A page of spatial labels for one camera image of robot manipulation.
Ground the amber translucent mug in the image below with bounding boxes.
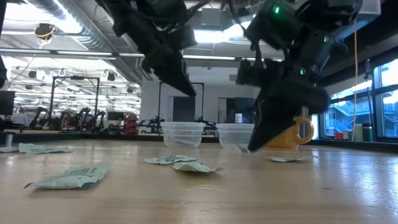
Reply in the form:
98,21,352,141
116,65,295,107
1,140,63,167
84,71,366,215
264,116,315,149

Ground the black background rig frame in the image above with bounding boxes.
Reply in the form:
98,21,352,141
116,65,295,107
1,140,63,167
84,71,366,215
49,75,101,125
157,82,205,125

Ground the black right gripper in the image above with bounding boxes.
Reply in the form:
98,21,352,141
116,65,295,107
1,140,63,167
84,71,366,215
236,58,330,153

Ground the person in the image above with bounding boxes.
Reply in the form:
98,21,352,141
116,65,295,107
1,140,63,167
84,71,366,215
11,107,31,128

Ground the red background cart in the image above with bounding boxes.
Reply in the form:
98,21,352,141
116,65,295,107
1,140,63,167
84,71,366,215
123,114,139,135

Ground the silver ceiling duct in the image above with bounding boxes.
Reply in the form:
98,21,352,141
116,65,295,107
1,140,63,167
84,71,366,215
27,0,147,82

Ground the long yellow cable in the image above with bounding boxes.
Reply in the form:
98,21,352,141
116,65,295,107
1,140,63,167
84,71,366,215
351,18,359,141

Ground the light green cup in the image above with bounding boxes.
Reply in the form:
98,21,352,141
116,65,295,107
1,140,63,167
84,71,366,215
353,123,364,142

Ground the long ceiling light fixture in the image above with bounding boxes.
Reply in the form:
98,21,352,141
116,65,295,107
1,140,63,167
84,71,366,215
0,48,144,60

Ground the black computer monitor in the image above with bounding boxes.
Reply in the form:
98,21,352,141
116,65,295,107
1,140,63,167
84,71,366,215
0,90,16,116

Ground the green white sweetener packet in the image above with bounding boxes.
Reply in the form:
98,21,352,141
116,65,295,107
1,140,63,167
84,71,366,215
236,142,251,154
0,145,20,154
170,161,224,174
143,154,199,166
267,155,313,164
24,161,112,190
18,142,73,155

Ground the ceiling cable reel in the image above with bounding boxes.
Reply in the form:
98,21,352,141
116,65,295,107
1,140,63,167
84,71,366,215
33,22,57,41

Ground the dark green tumbler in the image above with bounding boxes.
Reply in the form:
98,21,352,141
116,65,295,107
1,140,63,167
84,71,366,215
362,123,374,142

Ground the clear plastic cup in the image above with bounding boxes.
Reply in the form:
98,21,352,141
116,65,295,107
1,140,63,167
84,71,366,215
215,123,259,151
160,121,206,149

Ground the grey ceiling box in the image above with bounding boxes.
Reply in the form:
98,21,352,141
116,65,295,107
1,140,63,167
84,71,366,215
200,7,223,27

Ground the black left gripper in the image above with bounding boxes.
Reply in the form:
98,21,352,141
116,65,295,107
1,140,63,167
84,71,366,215
124,15,198,97

